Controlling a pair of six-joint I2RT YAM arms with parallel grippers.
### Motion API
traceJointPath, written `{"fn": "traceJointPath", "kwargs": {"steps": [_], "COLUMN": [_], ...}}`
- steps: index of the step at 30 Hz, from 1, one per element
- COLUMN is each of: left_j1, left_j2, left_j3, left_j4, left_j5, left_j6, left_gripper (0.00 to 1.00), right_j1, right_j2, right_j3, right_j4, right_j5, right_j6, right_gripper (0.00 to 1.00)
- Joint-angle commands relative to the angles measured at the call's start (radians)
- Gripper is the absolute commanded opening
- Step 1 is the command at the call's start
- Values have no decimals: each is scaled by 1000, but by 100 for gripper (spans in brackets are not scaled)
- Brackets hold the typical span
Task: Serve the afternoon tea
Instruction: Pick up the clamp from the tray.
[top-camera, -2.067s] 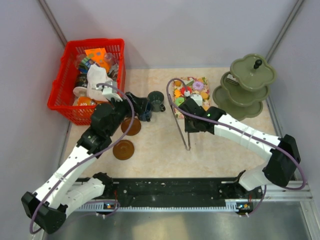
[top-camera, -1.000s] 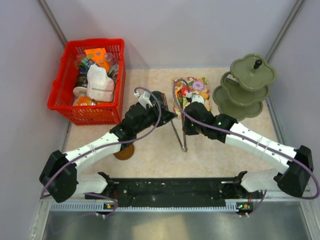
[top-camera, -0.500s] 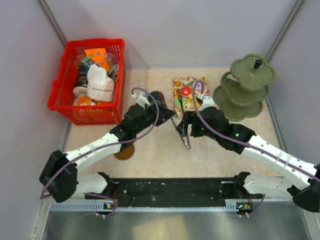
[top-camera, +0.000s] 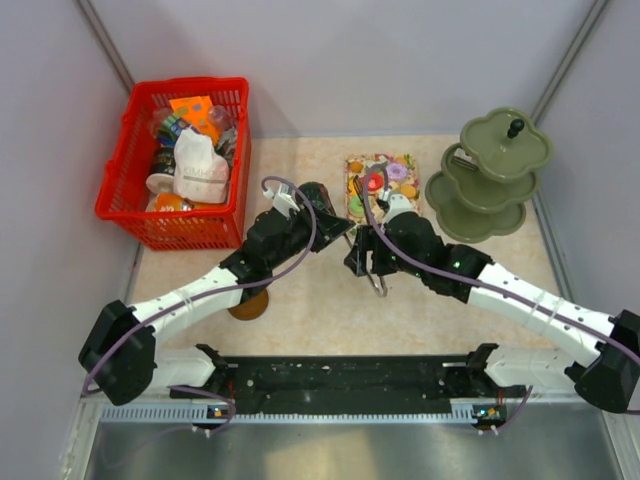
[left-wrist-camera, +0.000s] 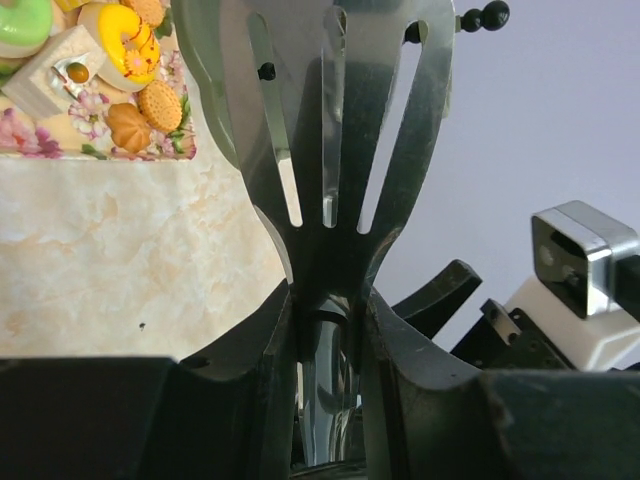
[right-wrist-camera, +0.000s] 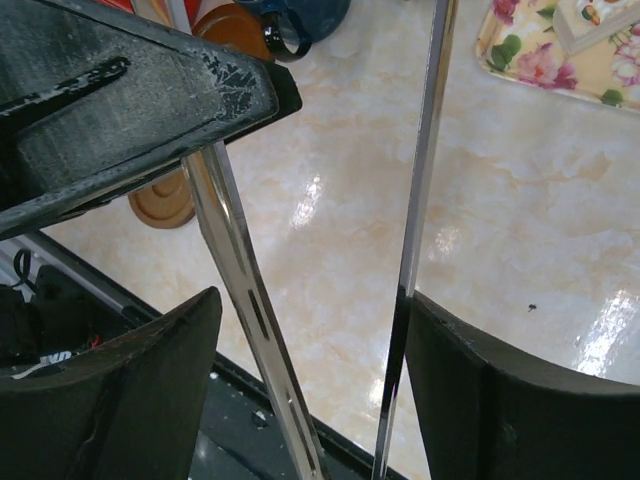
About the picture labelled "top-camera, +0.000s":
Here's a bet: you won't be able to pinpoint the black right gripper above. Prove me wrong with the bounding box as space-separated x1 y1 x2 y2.
345 224 426 280

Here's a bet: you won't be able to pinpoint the stainless steel food tongs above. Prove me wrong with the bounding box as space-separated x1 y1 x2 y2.
331 201 388 298

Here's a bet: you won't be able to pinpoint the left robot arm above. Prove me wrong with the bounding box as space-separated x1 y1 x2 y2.
78 207 354 406

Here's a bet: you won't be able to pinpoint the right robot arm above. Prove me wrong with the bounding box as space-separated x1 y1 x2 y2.
344 212 639 414

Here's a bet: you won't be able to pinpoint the dark green mug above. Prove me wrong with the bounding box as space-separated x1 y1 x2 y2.
299 181 332 213

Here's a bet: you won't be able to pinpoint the green frosted donut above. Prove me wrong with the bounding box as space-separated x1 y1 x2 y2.
348 196 364 218

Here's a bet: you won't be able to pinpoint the red round donut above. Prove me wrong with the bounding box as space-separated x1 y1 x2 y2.
363 173 385 194

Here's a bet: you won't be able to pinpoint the round tan cracker biscuit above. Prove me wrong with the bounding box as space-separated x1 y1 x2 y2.
400 184 419 199

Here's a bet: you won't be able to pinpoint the purple frosted donut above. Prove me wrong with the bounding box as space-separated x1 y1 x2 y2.
386 162 408 182

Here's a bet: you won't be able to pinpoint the floral rectangular serving tray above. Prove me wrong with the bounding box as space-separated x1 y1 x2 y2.
344 153 421 225

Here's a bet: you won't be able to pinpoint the brown wooden coaster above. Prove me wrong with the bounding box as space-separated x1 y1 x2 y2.
228 290 269 321

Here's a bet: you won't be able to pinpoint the chocolate cake slice with cherry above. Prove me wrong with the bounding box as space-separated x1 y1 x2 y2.
451 155 478 171

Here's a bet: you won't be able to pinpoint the green three-tier dessert stand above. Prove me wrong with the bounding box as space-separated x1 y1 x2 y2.
425 107 553 243

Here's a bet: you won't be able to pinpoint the white cloth bag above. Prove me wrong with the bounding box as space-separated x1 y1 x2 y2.
173 129 230 204

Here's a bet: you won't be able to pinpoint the orange dotted box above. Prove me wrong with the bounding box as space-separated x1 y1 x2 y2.
169 96 219 145

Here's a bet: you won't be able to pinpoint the black cylindrical can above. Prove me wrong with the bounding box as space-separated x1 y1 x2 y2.
149 146 176 176

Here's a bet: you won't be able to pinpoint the red plastic basket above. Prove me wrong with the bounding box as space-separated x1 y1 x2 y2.
94 77 251 250

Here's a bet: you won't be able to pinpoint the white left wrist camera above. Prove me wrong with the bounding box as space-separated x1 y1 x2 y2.
262 183 300 219

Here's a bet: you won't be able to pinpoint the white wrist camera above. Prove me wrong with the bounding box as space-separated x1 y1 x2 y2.
376 192 415 224
262 183 300 219

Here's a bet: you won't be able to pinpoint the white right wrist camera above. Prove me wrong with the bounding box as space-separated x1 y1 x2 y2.
376 192 415 224

